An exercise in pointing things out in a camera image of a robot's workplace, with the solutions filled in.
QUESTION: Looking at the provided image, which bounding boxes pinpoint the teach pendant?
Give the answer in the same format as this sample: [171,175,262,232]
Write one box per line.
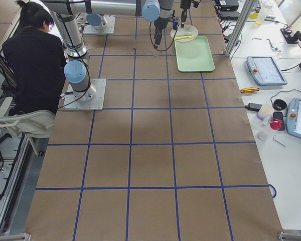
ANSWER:
[286,98,301,138]
[246,56,287,86]

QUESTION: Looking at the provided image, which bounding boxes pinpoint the aluminium frame post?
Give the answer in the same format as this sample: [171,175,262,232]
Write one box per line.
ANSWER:
[225,0,255,57]

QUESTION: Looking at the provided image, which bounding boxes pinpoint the black round dish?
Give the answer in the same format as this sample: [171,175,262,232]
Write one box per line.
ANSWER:
[272,99,287,111]

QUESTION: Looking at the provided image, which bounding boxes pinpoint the silver hex key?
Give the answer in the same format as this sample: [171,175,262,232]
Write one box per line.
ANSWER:
[272,135,286,148]

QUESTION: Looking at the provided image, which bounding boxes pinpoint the black electronics box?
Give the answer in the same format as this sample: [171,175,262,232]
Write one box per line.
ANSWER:
[215,0,239,12]

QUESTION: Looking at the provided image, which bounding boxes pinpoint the red round lid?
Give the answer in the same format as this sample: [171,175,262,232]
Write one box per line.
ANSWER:
[268,118,282,131]

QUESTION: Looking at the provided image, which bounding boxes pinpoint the white round plate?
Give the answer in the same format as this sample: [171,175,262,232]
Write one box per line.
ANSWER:
[171,24,198,42]

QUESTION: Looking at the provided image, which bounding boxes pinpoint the light green tray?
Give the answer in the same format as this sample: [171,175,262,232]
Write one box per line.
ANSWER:
[175,36,215,72]

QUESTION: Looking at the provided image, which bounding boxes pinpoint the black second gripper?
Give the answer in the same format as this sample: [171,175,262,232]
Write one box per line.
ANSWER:
[180,0,201,11]

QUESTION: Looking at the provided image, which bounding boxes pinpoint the black smartphone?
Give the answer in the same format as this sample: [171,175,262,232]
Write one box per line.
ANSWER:
[272,111,286,132]

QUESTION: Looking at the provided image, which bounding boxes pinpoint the clear plastic bottle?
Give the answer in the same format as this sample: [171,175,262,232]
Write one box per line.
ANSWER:
[255,0,274,27]

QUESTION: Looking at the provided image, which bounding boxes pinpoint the white office chair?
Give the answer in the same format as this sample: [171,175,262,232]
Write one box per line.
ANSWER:
[0,97,55,156]

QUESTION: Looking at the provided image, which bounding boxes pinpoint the left aluminium frame rack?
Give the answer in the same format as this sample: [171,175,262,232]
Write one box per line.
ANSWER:
[0,137,32,235]

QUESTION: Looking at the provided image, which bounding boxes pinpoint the orange gold cylinder tool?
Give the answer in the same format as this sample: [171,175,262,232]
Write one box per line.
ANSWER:
[240,87,260,94]

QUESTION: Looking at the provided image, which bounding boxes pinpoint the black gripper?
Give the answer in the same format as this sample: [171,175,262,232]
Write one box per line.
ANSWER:
[154,16,179,46]

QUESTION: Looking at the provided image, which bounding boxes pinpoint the lower teach pendant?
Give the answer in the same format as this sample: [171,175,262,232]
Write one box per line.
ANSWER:
[286,98,301,138]

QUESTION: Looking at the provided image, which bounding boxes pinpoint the person in black shirt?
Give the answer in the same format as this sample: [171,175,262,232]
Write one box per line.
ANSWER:
[2,0,67,116]

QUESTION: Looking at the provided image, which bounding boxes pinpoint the white paper cup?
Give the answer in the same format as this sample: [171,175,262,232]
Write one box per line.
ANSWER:
[256,104,274,120]

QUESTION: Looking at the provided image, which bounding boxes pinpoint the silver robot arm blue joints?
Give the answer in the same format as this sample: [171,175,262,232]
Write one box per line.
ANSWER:
[43,1,175,98]

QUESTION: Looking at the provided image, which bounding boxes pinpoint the black power adapter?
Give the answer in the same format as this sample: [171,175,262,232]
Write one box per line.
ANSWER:
[245,103,262,112]

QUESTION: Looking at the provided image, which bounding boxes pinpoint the upper teach pendant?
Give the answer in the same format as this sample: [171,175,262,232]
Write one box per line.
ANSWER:
[246,56,287,86]

